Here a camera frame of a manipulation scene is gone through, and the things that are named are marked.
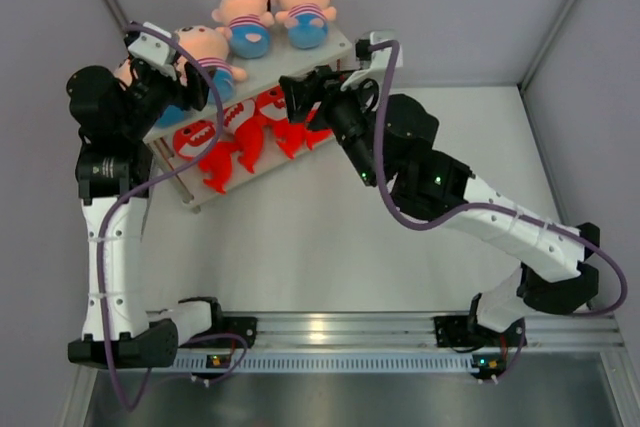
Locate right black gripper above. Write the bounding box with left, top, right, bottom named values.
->
left=280, top=68, right=385, bottom=189

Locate red shark plush toy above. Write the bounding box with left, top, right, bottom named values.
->
left=255, top=86, right=305, bottom=159
left=304, top=103, right=333, bottom=150
left=223, top=98, right=264, bottom=174

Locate boy doll plush striped shirt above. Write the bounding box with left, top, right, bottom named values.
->
left=274, top=0, right=337, bottom=50
left=211, top=0, right=275, bottom=59
left=175, top=25, right=248, bottom=102
left=113, top=58, right=186, bottom=128

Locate red shark plush purple fin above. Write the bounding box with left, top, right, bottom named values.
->
left=172, top=119, right=239, bottom=194

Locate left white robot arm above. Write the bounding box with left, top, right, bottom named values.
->
left=66, top=59, right=226, bottom=369

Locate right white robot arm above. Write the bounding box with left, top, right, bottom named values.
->
left=279, top=67, right=599, bottom=344

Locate white two-tier wooden shelf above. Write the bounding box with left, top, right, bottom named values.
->
left=142, top=21, right=354, bottom=213

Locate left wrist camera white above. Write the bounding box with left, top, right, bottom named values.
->
left=124, top=22, right=180, bottom=80

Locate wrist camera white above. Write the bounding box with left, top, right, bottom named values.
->
left=124, top=22, right=180, bottom=80
left=341, top=29, right=396, bottom=90

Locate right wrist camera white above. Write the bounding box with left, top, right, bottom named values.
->
left=341, top=29, right=396, bottom=90

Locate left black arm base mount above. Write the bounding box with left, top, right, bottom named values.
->
left=214, top=315, right=258, bottom=348

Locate aluminium front rail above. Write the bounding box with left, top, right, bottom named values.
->
left=177, top=310, right=625, bottom=353

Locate slotted cable duct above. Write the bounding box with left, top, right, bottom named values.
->
left=169, top=351, right=479, bottom=374

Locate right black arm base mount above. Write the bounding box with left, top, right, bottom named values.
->
left=433, top=315, right=524, bottom=353

